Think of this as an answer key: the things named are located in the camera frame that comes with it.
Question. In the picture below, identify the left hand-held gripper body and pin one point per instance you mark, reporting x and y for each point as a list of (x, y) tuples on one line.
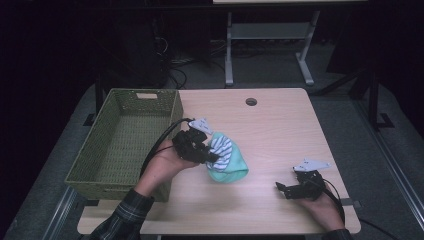
[(190, 145)]

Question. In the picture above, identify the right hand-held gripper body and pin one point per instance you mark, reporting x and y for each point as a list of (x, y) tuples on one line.
[(310, 186)]

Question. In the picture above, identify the mint green hat striped lining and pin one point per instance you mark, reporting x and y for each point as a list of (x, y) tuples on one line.
[(230, 163)]

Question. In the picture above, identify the green woven basket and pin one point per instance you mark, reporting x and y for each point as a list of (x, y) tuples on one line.
[(120, 146)]

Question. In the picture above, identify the person's right hand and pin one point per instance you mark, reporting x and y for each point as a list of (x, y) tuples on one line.
[(325, 213)]

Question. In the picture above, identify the person's left hand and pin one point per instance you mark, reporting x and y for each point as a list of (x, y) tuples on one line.
[(163, 166)]

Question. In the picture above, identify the grey tape strip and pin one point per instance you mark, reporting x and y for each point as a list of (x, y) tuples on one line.
[(351, 202)]

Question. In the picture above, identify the black computer tower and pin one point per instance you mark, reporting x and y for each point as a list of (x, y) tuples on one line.
[(140, 53)]

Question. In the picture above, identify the black metal stand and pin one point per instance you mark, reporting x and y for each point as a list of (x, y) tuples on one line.
[(375, 100)]

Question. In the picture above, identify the aluminium floor rail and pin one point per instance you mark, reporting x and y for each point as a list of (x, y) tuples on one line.
[(60, 213), (393, 166)]

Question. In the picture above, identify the grey metal desk frame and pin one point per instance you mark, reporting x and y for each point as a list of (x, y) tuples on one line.
[(270, 31)]

